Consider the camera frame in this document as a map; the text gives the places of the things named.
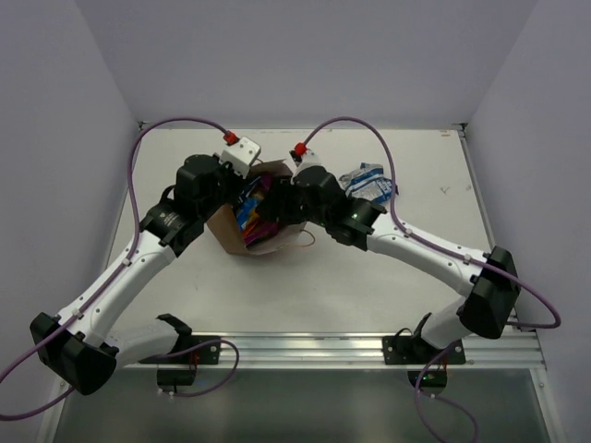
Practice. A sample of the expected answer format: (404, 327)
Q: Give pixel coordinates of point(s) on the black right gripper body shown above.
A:
(293, 207)

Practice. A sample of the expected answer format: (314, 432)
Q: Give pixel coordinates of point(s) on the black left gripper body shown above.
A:
(232, 180)

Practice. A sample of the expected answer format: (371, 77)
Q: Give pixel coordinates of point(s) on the brown paper bag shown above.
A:
(225, 228)

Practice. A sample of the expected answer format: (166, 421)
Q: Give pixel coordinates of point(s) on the blue white snack bag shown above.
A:
(369, 182)

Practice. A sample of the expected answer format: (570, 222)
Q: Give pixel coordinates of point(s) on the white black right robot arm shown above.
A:
(482, 280)

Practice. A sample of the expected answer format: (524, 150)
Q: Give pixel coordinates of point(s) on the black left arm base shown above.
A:
(181, 371)

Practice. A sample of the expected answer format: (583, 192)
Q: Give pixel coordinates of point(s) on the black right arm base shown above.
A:
(402, 348)

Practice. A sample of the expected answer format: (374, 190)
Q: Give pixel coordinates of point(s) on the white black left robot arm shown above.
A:
(79, 343)

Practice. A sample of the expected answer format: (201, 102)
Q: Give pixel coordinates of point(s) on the dark blue snack packet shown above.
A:
(246, 212)

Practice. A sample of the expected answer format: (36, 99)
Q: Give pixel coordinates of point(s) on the magenta snack wrapper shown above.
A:
(258, 229)

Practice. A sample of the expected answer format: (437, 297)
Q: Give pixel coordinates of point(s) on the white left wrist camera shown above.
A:
(240, 153)

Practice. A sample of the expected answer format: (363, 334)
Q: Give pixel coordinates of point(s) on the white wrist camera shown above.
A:
(304, 158)
(240, 153)

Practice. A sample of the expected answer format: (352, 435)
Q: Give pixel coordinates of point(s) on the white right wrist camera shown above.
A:
(304, 158)

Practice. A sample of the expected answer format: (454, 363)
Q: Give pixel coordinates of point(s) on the aluminium mounting rail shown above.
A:
(367, 351)

